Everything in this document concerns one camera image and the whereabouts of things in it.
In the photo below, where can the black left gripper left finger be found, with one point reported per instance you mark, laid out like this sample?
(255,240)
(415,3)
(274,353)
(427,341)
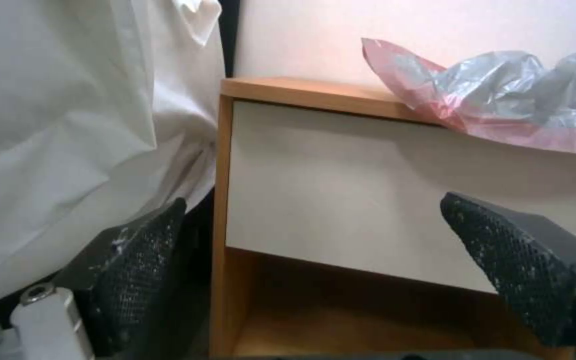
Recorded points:
(133,270)

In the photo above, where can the pink and grey garbage bag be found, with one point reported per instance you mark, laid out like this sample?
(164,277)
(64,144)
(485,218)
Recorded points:
(503,97)

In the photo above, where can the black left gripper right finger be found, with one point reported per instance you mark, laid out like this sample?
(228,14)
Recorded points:
(518,262)

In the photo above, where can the wooden bedside cabinet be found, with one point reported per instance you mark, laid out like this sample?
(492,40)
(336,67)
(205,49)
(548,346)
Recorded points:
(318,195)

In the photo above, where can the white bed sheet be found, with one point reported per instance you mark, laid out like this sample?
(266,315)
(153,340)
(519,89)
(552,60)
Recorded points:
(78,131)

